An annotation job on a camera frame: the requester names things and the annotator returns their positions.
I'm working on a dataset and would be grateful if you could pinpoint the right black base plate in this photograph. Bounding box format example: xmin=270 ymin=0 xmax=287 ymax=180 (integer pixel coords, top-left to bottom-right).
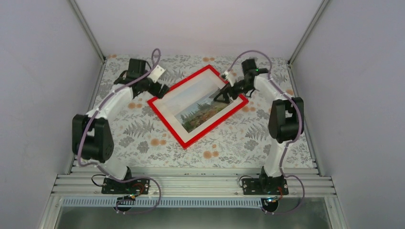
xmin=242 ymin=178 xmax=289 ymax=196

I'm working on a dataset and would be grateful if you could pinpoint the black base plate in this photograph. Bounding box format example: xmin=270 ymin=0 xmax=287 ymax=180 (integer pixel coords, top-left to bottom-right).
xmin=101 ymin=178 xmax=150 ymax=195
xmin=242 ymin=178 xmax=289 ymax=196

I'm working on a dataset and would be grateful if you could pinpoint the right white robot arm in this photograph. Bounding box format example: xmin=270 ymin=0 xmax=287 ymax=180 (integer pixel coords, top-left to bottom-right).
xmin=213 ymin=59 xmax=304 ymax=194

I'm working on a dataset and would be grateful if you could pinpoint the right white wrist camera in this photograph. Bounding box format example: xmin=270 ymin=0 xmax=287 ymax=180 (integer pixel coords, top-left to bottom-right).
xmin=221 ymin=71 xmax=235 ymax=87

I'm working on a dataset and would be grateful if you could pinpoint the landscape photo print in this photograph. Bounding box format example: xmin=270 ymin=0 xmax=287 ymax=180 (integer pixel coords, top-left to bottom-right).
xmin=164 ymin=79 xmax=229 ymax=133

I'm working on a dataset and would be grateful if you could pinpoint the red picture frame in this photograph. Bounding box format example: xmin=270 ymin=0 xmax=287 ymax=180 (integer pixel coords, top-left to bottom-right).
xmin=147 ymin=64 xmax=250 ymax=150

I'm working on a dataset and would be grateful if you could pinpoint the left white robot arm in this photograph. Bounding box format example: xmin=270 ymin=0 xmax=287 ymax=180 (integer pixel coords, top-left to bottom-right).
xmin=72 ymin=59 xmax=169 ymax=193

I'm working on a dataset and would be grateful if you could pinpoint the aluminium rail base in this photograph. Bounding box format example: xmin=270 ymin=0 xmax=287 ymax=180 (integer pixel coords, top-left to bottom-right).
xmin=51 ymin=167 xmax=337 ymax=198

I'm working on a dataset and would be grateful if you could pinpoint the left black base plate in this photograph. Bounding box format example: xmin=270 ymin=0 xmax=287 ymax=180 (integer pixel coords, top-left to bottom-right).
xmin=101 ymin=178 xmax=150 ymax=195

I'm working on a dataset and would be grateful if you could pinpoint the grey slotted cable duct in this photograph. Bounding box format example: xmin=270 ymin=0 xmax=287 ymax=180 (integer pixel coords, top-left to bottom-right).
xmin=61 ymin=197 xmax=263 ymax=208

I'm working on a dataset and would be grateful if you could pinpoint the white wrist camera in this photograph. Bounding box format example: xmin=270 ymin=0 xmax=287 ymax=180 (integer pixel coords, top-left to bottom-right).
xmin=148 ymin=65 xmax=166 ymax=83
xmin=221 ymin=71 xmax=235 ymax=87

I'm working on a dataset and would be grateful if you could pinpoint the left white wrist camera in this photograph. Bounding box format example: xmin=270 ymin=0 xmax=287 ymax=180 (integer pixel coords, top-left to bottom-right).
xmin=148 ymin=65 xmax=166 ymax=83

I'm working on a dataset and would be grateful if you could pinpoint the floral patterned table mat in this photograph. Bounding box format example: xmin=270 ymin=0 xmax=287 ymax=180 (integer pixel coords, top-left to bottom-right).
xmin=96 ymin=54 xmax=313 ymax=168

